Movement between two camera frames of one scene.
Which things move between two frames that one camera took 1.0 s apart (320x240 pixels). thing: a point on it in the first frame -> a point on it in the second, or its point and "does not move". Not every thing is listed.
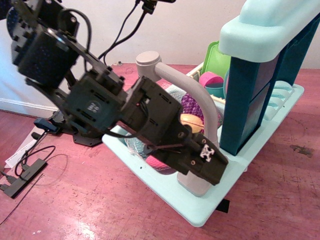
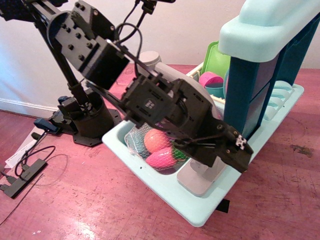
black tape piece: x=223 y=206 does not move
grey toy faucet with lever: x=149 y=64 does not move
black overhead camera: x=149 y=6 does not move
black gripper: x=151 y=117 -> x=177 y=107
